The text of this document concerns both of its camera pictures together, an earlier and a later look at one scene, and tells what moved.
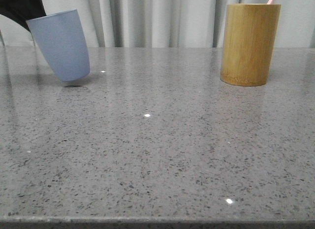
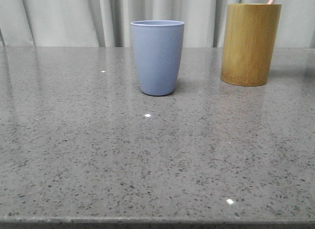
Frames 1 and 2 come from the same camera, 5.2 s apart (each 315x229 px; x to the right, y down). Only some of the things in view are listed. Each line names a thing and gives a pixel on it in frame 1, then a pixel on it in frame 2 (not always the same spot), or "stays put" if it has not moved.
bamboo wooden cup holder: (249, 36) stays put
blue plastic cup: (60, 40) -> (159, 45)
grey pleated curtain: (165, 19) stays put
